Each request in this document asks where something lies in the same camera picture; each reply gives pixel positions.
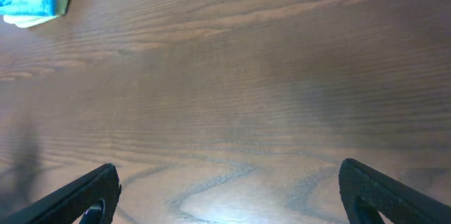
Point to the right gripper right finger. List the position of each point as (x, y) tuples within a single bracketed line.
[(367, 195)]

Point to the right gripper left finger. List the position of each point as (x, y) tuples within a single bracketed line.
[(92, 198)]

